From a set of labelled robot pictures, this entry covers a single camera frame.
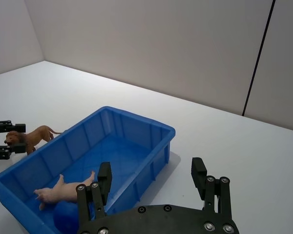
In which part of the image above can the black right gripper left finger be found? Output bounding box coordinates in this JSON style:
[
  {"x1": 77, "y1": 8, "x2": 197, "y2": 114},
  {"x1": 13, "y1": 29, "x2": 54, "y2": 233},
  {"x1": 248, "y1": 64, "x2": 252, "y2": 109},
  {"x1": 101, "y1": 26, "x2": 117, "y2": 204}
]
[{"x1": 75, "y1": 161, "x2": 112, "y2": 228}]

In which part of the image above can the brown toy lion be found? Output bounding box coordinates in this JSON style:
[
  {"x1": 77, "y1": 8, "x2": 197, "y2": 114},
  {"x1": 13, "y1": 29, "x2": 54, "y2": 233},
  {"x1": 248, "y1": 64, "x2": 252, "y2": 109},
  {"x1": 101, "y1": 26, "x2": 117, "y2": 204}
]
[{"x1": 4, "y1": 125, "x2": 63, "y2": 156}]

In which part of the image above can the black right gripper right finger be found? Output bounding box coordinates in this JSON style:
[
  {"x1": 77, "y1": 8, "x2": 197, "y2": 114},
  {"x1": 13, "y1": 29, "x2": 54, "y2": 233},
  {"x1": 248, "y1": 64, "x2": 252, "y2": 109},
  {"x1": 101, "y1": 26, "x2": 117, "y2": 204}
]
[{"x1": 190, "y1": 157, "x2": 231, "y2": 216}]

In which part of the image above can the pink toy pig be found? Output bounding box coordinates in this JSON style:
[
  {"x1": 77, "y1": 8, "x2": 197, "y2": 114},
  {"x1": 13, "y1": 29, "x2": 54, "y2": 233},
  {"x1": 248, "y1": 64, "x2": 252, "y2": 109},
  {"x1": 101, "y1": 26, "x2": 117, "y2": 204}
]
[{"x1": 34, "y1": 170, "x2": 99, "y2": 211}]

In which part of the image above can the blue ball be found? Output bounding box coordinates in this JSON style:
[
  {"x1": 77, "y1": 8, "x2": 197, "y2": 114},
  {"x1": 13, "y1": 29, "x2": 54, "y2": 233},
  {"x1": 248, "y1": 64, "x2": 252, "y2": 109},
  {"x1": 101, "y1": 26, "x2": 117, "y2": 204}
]
[{"x1": 53, "y1": 202, "x2": 79, "y2": 232}]

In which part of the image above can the blue plastic bin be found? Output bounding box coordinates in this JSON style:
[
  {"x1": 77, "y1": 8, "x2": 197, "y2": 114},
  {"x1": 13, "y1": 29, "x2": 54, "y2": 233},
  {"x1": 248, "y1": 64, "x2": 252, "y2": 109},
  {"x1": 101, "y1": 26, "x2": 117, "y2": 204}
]
[{"x1": 0, "y1": 105, "x2": 176, "y2": 234}]

